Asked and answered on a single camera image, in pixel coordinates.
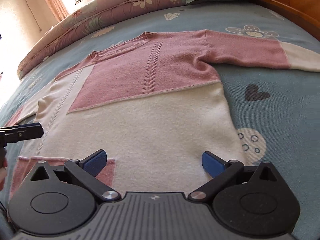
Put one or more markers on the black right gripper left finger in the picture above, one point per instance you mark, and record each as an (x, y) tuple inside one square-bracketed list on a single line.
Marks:
[(74, 180)]

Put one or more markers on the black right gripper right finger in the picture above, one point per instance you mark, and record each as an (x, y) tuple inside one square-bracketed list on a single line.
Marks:
[(234, 181)]

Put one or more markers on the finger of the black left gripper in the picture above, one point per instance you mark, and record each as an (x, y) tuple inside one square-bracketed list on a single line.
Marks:
[(14, 134)]

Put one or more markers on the pink and white knit sweater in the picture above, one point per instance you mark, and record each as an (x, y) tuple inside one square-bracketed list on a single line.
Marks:
[(154, 103)]

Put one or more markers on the person's left hand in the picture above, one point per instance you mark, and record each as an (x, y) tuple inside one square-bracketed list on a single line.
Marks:
[(3, 170)]

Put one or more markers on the blue patterned bed sheet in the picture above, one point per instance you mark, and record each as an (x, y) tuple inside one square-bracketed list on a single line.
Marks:
[(282, 105)]

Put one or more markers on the pink floral quilt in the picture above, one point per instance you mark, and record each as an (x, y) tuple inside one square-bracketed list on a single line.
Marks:
[(86, 20)]

